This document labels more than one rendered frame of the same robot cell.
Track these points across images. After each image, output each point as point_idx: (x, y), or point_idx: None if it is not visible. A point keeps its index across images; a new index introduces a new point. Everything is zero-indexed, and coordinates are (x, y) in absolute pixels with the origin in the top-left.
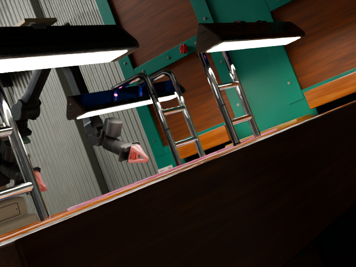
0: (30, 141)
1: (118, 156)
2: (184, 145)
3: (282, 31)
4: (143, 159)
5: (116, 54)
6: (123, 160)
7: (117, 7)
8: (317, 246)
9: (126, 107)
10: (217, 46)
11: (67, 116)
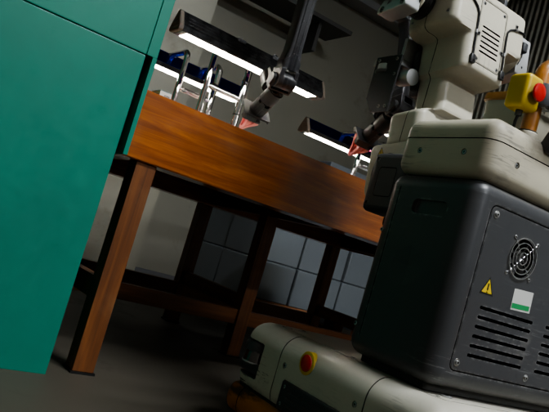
0: (377, 12)
1: (269, 118)
2: None
3: None
4: (243, 123)
5: (309, 135)
6: (263, 121)
7: None
8: None
9: (259, 70)
10: (234, 101)
11: (325, 96)
